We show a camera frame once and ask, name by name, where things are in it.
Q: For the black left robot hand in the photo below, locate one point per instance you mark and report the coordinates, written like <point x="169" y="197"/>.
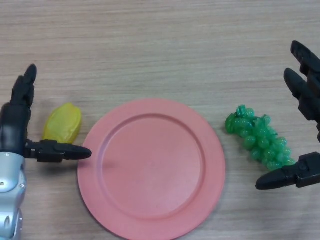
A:
<point x="13" y="127"/>

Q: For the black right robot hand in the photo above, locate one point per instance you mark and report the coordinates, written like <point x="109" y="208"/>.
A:
<point x="310" y="100"/>

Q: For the yellow starfruit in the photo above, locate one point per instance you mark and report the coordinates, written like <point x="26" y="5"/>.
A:
<point x="62" y="122"/>

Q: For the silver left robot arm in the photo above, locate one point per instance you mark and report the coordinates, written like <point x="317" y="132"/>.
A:
<point x="11" y="190"/>

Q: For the pink round plate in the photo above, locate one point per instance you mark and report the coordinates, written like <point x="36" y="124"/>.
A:
<point x="151" y="167"/>

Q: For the green grape bunch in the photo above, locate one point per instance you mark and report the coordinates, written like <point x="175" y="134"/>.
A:
<point x="262" y="142"/>

